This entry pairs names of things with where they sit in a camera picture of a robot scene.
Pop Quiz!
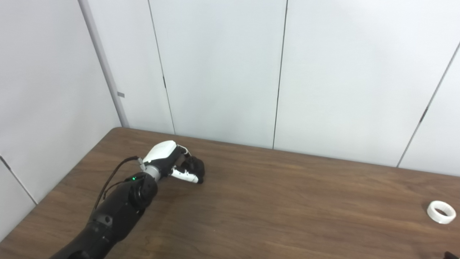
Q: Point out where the grey wall corner post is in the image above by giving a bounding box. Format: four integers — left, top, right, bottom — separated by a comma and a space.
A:
78, 0, 130, 128

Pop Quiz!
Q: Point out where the round black plastic part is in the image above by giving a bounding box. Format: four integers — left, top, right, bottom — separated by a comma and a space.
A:
181, 155, 205, 180

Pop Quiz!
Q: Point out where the white plastic ring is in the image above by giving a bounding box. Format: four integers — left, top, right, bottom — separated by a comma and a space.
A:
427, 200, 456, 224

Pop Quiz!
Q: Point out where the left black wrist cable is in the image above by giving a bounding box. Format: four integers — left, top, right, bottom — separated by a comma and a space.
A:
91, 155, 143, 217

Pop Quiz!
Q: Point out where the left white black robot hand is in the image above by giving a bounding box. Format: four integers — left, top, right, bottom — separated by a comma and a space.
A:
140, 140, 205, 184

